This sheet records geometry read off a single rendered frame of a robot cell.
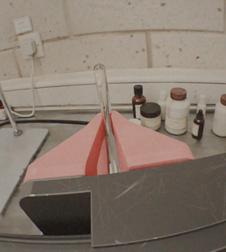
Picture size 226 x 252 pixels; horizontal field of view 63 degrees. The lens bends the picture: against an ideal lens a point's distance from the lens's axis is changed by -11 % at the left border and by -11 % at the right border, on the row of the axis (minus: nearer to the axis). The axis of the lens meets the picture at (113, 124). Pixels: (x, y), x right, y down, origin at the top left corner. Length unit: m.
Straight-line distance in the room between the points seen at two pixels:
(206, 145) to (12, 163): 0.48
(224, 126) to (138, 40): 0.32
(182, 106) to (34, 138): 0.40
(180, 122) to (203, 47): 0.24
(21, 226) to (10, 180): 0.13
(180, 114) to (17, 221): 0.43
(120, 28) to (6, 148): 0.46
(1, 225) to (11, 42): 0.56
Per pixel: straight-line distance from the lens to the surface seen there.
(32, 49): 0.67
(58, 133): 0.59
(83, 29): 0.62
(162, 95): 0.54
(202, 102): 0.57
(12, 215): 0.45
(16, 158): 0.56
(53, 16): 0.65
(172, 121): 0.51
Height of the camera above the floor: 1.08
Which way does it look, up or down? 36 degrees down
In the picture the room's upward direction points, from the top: 8 degrees counter-clockwise
